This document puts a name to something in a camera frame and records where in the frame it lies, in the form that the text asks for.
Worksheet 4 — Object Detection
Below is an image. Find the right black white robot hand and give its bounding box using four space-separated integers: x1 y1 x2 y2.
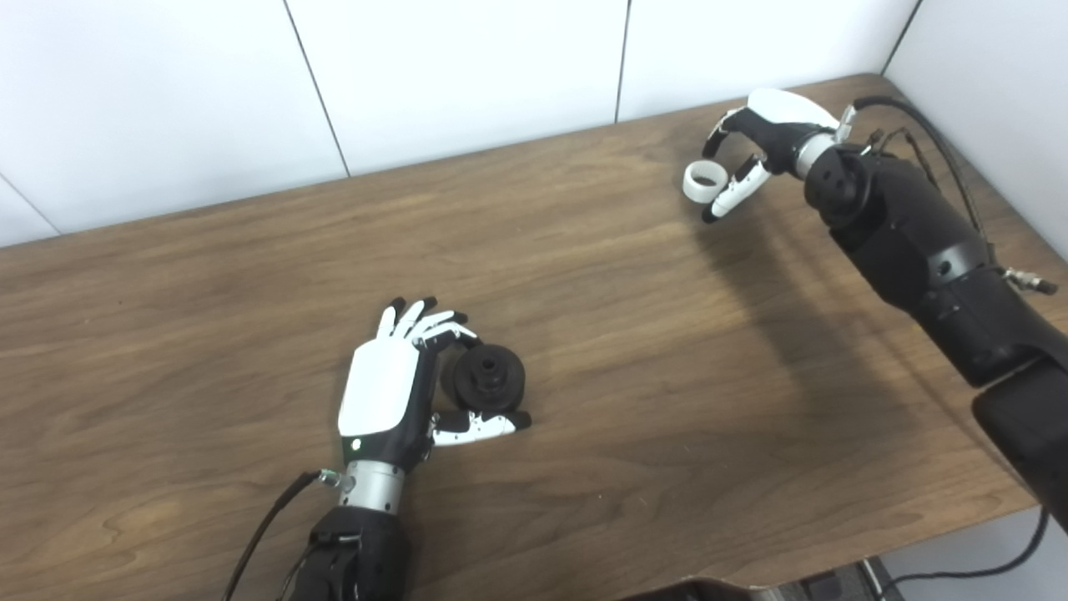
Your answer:
701 88 841 225

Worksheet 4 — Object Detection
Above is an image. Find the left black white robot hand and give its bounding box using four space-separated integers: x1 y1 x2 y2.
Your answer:
337 296 532 472

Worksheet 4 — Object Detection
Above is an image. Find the round black part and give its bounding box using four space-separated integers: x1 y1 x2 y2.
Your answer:
441 344 528 414

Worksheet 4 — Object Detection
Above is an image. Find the white ring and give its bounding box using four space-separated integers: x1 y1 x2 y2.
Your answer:
683 161 728 204

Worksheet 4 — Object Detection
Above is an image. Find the black robot torso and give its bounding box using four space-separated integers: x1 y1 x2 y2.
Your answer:
617 576 757 601

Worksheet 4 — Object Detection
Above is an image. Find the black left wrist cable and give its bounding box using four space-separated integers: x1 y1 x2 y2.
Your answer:
221 469 344 601

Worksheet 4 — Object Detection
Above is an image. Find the black floor cable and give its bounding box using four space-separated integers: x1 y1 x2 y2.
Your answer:
883 504 1051 586

